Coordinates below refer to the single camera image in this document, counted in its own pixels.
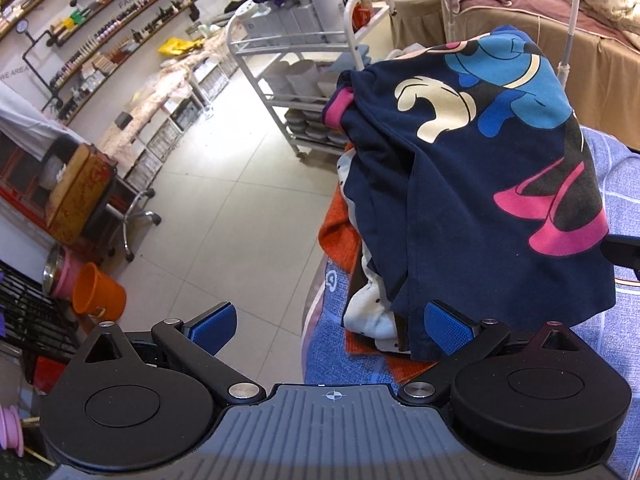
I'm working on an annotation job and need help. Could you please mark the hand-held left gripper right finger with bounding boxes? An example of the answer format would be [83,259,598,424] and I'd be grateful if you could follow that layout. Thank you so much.
[397,300,581,407]

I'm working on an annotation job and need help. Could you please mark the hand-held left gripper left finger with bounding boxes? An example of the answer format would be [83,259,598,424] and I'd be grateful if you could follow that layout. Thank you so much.
[75,301,266,407]

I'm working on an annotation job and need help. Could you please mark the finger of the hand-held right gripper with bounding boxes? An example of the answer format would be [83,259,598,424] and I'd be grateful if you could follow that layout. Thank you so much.
[602,235,640,282]

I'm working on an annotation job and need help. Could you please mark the navy cartoon print shirt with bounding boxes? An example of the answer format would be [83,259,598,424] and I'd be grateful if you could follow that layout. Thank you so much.
[322,27,617,361]

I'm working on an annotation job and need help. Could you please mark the blue plaid blanket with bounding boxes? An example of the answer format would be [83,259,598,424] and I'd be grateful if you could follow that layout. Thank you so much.
[302,125,640,480]

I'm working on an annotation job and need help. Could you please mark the white black-dotted garment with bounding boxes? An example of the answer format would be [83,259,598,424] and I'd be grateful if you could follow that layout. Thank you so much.
[335,145,401,353]

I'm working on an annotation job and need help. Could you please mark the orange bucket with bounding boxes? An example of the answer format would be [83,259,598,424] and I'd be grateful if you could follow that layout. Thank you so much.
[71,261,127,322]

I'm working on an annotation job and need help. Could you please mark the chrome base stool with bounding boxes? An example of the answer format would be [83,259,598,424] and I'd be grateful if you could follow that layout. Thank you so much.
[82,180,163,263]

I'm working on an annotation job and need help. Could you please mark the orange towel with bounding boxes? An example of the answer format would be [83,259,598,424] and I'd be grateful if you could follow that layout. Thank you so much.
[319,192,436,386]

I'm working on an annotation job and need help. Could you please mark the steel pink bin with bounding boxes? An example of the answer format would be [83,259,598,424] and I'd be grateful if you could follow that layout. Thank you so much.
[42,246,81,301]

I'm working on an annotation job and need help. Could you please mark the gold patterned box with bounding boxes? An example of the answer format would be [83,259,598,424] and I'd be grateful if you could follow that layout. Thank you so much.
[46,144,118,246]

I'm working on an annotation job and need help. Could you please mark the pink spool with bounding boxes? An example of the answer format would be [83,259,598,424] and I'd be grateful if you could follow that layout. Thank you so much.
[0,405,26,458]

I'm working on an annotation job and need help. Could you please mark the pink floral counter cloth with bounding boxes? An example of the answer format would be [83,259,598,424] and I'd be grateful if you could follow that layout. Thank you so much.
[97,35,231,161]

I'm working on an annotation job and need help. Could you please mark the white pole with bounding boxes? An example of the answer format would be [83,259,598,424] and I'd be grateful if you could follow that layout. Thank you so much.
[557,0,586,86]

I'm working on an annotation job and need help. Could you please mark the pink massage bed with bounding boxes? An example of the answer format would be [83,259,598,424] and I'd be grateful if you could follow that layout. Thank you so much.
[440,0,640,151]

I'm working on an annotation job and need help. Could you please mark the stack of white bowls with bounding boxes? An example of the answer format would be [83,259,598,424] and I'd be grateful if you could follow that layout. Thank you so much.
[265,57,351,148]

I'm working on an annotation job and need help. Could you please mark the white trolley cart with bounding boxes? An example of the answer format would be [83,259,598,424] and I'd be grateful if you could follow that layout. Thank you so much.
[225,0,398,161]

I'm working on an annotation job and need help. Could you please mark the yellow cloth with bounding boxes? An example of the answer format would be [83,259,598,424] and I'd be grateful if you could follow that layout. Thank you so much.
[157,37,193,56]

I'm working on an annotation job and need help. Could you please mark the round beige skirted stool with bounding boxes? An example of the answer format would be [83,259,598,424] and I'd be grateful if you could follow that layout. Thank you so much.
[390,0,448,51]

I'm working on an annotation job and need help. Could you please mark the row of white containers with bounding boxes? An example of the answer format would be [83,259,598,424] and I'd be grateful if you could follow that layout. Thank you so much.
[232,0,311,48]

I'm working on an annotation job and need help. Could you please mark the large white bottle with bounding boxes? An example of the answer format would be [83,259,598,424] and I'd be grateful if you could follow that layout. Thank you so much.
[306,0,348,43]

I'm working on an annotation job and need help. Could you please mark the black wire rack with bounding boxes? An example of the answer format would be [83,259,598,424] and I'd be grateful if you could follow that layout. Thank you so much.
[0,260,76,361]

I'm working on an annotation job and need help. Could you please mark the wall shelves of cosmetic bottles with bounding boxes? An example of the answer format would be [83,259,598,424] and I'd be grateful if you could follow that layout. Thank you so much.
[0,0,201,121]

